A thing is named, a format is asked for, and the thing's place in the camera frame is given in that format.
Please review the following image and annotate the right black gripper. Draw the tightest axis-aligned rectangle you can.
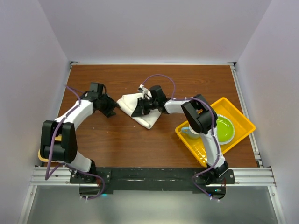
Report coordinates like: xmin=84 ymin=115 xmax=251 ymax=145
xmin=133 ymin=98 xmax=158 ymax=118

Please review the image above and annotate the white cloth napkin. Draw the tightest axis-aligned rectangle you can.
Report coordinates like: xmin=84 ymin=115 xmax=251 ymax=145
xmin=117 ymin=93 xmax=161 ymax=130

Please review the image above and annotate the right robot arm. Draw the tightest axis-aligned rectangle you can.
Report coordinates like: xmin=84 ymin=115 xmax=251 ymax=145
xmin=131 ymin=85 xmax=228 ymax=183

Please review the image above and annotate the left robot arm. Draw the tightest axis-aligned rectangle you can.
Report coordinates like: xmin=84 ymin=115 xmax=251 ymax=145
xmin=39 ymin=83 xmax=120 ymax=183

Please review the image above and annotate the light blue mug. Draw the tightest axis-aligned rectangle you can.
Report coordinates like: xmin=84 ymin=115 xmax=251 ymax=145
xmin=181 ymin=126 xmax=200 ymax=139

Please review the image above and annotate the tan wooden plate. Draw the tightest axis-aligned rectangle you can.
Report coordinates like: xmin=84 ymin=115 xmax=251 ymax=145
xmin=38 ymin=135 xmax=62 ymax=162

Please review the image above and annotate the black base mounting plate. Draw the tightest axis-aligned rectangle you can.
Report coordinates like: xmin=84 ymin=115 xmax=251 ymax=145
xmin=70 ymin=168 xmax=235 ymax=199

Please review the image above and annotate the green plate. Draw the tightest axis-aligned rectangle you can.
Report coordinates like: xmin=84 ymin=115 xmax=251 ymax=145
xmin=216 ymin=114 xmax=235 ymax=145

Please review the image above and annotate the yellow plastic tray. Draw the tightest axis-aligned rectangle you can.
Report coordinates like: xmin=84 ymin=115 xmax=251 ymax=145
xmin=175 ymin=97 xmax=256 ymax=168

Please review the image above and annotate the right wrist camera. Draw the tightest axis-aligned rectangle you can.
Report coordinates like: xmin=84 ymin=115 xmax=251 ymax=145
xmin=138 ymin=84 xmax=149 ymax=96

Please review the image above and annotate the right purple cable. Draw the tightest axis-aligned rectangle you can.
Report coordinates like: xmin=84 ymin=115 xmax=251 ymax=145
xmin=142 ymin=74 xmax=221 ymax=201

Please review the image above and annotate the purple cable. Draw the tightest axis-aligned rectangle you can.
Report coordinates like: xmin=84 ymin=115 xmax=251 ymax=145
xmin=44 ymin=85 xmax=105 ymax=200
xmin=142 ymin=74 xmax=221 ymax=201

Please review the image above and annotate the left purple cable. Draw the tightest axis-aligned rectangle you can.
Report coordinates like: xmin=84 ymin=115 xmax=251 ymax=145
xmin=44 ymin=85 xmax=105 ymax=200

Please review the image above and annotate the aluminium table frame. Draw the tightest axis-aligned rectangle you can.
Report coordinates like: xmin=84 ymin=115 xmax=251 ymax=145
xmin=17 ymin=61 xmax=287 ymax=224

